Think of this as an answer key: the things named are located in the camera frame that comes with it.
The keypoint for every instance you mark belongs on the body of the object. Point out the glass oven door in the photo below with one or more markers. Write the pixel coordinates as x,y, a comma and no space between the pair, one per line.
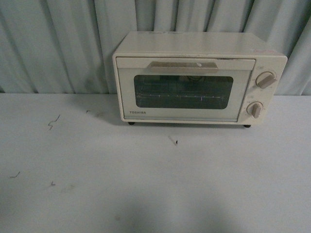
183,76

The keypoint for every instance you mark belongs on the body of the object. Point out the cream Toshiba toaster oven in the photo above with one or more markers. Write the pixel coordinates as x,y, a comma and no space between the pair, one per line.
209,45

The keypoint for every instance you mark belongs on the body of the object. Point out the lower beige oven knob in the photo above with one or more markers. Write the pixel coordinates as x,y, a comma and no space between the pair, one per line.
254,109

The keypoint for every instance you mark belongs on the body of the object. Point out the beige oven knob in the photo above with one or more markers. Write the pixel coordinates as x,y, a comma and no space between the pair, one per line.
254,109
265,79

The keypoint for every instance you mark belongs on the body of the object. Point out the upper beige oven knob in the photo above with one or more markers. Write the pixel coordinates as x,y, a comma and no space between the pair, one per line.
265,79

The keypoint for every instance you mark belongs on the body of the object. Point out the pale grey curtain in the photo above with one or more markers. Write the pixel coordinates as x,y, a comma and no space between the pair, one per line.
66,46

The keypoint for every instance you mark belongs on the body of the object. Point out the metal wire oven rack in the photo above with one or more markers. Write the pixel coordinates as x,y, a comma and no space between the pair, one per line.
142,97

